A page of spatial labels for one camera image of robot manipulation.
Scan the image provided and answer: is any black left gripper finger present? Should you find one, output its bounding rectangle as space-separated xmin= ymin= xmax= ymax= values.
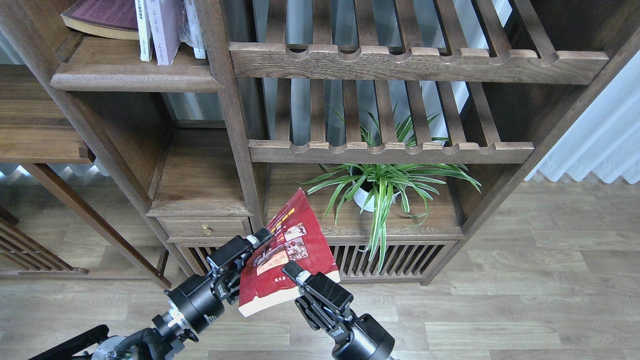
xmin=206 ymin=228 xmax=274 ymax=276

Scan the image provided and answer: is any yellow-green paperback book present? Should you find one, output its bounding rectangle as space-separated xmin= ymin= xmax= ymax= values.
xmin=135 ymin=0 xmax=153 ymax=62

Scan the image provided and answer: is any white and purple book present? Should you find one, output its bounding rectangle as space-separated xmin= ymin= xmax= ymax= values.
xmin=145 ymin=0 xmax=182 ymax=66

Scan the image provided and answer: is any brass drawer knob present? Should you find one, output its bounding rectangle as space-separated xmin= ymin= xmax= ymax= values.
xmin=201 ymin=224 xmax=213 ymax=236

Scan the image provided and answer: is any red paperback book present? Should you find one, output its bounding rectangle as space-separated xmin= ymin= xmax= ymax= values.
xmin=238 ymin=188 xmax=341 ymax=317

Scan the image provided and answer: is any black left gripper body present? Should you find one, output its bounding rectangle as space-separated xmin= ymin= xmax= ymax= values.
xmin=164 ymin=268 xmax=242 ymax=336

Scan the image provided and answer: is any white book in plastic wrap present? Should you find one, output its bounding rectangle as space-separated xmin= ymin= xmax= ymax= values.
xmin=182 ymin=0 xmax=207 ymax=60

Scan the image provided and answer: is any dark wooden bookshelf unit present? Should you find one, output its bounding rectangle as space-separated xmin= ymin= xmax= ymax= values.
xmin=1 ymin=0 xmax=639 ymax=285

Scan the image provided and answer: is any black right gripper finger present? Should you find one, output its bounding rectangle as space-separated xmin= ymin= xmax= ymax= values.
xmin=295 ymin=297 xmax=333 ymax=332
xmin=281 ymin=261 xmax=354 ymax=316

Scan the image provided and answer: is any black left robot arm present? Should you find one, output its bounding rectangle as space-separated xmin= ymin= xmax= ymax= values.
xmin=35 ymin=228 xmax=273 ymax=360

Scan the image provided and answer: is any maroon book with cream pages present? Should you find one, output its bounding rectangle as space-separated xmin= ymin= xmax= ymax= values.
xmin=61 ymin=0 xmax=138 ymax=40

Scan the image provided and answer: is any white pleated curtain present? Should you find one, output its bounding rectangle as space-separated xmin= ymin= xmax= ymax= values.
xmin=525 ymin=54 xmax=640 ymax=184

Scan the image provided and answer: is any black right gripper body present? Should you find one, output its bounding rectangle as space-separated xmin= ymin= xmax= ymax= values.
xmin=312 ymin=306 xmax=395 ymax=360

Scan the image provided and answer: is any green spider plant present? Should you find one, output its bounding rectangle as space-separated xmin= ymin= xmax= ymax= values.
xmin=300 ymin=102 xmax=482 ymax=273

